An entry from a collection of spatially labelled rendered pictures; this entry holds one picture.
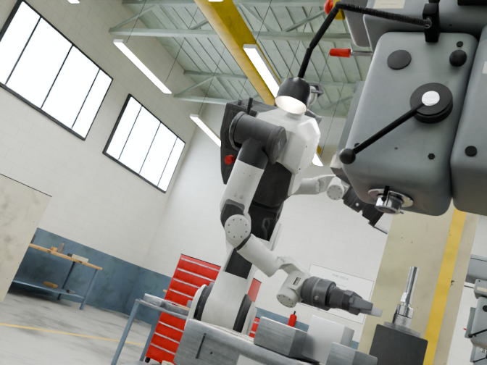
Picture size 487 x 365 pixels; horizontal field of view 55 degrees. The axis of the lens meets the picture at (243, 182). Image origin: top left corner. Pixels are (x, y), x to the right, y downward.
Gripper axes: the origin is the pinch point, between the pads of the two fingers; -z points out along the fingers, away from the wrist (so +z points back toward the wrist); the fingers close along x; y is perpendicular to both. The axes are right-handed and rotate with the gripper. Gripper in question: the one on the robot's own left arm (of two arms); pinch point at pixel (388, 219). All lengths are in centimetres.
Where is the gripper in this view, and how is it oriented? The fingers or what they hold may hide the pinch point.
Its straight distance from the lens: 191.0
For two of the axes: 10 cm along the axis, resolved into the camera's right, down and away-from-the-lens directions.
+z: -8.4, -5.4, 1.2
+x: 4.3, -7.7, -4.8
